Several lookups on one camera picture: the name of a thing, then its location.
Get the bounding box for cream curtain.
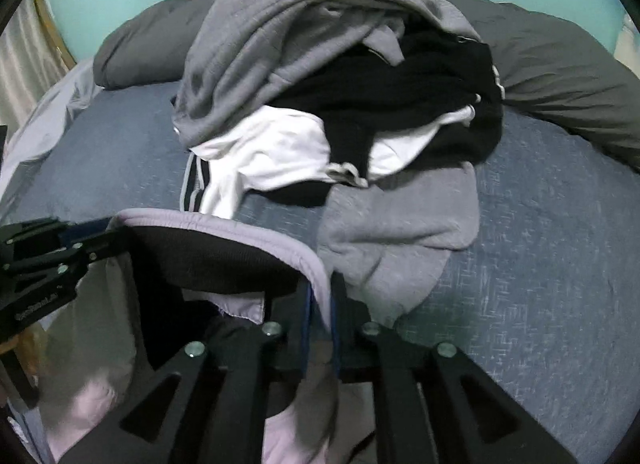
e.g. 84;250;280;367
0;0;66;129

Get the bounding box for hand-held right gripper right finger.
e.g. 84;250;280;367
329;271;577;464

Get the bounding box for lilac pullover with black collar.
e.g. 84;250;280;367
40;208;351;464

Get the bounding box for black garment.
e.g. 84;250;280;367
260;31;506;209

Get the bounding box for light grey bed sheet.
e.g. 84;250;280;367
0;61;103;205

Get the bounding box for white garment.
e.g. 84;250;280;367
192;104;476;221

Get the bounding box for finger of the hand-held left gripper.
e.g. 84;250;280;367
10;231;132;289
0;218;118;251

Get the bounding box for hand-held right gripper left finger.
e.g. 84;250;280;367
60;281;315;464

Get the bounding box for blue patterned bedspread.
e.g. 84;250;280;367
0;81;640;464

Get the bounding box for dark grey long pillow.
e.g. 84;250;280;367
92;0;640;169

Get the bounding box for black pants with striped side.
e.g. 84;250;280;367
179;151;212;215

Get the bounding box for grey hoodie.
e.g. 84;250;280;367
172;0;483;155

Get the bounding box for wooden frame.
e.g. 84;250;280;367
32;0;77;69

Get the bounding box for light grey fleece sweatshirt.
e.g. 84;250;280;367
317;164;481;329

